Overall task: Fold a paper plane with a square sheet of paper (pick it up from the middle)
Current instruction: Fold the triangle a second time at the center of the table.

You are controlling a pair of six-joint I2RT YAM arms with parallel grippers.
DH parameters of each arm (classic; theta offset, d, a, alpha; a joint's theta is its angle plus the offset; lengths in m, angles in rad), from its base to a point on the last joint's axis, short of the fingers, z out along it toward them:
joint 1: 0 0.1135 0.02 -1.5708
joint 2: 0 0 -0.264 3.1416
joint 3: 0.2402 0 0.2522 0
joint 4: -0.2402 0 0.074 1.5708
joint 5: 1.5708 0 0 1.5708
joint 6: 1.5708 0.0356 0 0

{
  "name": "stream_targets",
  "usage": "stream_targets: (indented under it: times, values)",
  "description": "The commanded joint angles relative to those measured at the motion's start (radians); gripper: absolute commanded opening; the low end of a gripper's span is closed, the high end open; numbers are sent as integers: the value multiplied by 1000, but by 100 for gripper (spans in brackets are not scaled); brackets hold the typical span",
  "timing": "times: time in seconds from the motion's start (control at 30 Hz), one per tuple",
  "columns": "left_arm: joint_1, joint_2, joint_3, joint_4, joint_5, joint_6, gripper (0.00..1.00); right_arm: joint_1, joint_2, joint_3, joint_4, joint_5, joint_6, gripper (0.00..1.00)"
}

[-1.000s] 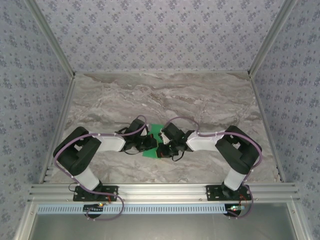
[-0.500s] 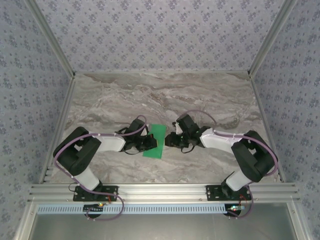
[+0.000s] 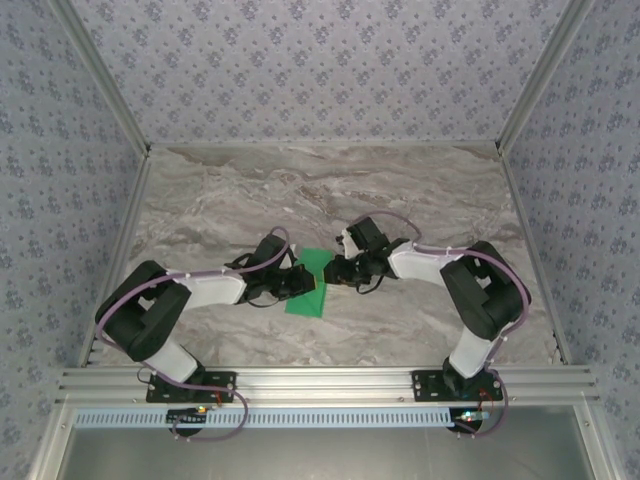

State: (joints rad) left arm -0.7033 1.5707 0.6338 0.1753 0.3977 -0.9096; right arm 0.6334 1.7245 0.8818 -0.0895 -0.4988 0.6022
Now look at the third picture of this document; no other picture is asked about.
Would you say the small black electronics board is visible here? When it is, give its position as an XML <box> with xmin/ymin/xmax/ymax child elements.
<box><xmin>452</xmin><ymin>408</ymin><xmax>494</xmax><ymax>424</ymax></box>
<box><xmin>167</xmin><ymin>407</ymin><xmax>208</xmax><ymax>427</ymax></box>

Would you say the aluminium lower frame bar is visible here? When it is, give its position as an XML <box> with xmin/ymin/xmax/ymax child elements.
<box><xmin>28</xmin><ymin>403</ymin><xmax>76</xmax><ymax>480</ymax></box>
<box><xmin>574</xmin><ymin>403</ymin><xmax>622</xmax><ymax>480</ymax></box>

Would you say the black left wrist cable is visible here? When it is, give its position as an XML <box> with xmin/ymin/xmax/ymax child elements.
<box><xmin>243</xmin><ymin>288</ymin><xmax>282</xmax><ymax>309</ymax></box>

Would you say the green paper sheet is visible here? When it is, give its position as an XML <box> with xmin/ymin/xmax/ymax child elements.
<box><xmin>283</xmin><ymin>247</ymin><xmax>335</xmax><ymax>319</ymax></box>

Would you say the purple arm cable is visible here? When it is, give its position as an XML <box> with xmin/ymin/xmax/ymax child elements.
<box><xmin>349</xmin><ymin>212</ymin><xmax>534</xmax><ymax>440</ymax></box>
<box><xmin>94</xmin><ymin>227</ymin><xmax>250</xmax><ymax>444</ymax></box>

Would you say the aluminium table side rail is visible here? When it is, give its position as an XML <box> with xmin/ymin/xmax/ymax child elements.
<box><xmin>77</xmin><ymin>148</ymin><xmax>154</xmax><ymax>369</ymax></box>
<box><xmin>494</xmin><ymin>142</ymin><xmax>574</xmax><ymax>366</ymax></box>

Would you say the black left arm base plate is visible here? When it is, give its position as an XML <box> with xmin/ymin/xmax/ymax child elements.
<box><xmin>145</xmin><ymin>370</ymin><xmax>238</xmax><ymax>404</ymax></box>

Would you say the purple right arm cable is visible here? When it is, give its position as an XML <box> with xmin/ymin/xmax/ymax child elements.
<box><xmin>349</xmin><ymin>212</ymin><xmax>534</xmax><ymax>440</ymax></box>

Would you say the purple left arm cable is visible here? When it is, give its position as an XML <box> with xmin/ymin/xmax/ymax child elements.
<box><xmin>94</xmin><ymin>227</ymin><xmax>250</xmax><ymax>444</ymax></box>

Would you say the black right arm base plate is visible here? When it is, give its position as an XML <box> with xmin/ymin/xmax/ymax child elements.
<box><xmin>409</xmin><ymin>368</ymin><xmax>504</xmax><ymax>404</ymax></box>

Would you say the slotted light blue cable duct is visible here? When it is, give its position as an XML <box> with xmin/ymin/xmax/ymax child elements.
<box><xmin>73</xmin><ymin>407</ymin><xmax>484</xmax><ymax>430</ymax></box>

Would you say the grey metal sheet panel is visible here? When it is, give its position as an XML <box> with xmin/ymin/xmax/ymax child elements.
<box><xmin>54</xmin><ymin>405</ymin><xmax>601</xmax><ymax>480</ymax></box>

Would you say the aluminium frame post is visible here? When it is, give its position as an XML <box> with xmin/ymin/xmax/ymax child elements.
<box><xmin>493</xmin><ymin>0</ymin><xmax>597</xmax><ymax>154</ymax></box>
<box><xmin>47</xmin><ymin>0</ymin><xmax>153</xmax><ymax>157</ymax></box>

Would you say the aluminium mounting rail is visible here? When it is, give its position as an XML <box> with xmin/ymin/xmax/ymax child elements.
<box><xmin>55</xmin><ymin>365</ymin><xmax>601</xmax><ymax>405</ymax></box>

